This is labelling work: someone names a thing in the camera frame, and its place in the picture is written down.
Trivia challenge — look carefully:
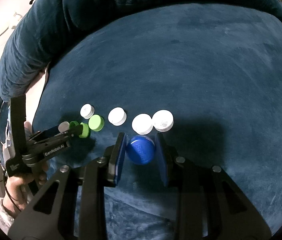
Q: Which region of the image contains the green bottle cap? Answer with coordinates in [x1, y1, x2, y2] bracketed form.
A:
[69, 121, 79, 129]
[88, 114, 105, 132]
[79, 122, 90, 138]

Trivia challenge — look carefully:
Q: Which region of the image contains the dark blue velvet blanket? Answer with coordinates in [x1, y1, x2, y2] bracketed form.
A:
[0, 0, 282, 240]

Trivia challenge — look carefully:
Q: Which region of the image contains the person left hand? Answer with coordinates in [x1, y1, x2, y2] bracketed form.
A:
[2, 121, 49, 218]

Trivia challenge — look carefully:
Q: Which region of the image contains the white bottle cap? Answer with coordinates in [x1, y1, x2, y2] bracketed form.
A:
[58, 121, 70, 133]
[132, 113, 153, 135]
[108, 107, 127, 126]
[152, 109, 174, 132]
[80, 103, 95, 120]

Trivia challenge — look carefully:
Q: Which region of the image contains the blue bottle cap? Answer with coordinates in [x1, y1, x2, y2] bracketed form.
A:
[126, 135, 155, 165]

